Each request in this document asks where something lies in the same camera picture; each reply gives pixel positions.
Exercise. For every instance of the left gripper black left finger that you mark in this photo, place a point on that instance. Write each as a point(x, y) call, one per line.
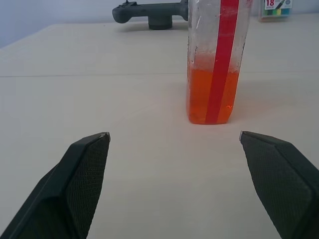
point(74, 189)

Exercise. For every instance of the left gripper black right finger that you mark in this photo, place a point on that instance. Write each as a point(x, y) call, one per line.
point(281, 184)

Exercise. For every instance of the plastic bottle with orange liquid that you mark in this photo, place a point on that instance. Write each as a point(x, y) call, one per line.
point(199, 94)

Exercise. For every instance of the clear box of colour markers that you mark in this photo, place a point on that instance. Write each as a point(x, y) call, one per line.
point(274, 12)

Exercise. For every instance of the dark grey gamepad controller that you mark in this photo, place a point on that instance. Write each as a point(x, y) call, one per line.
point(139, 11)

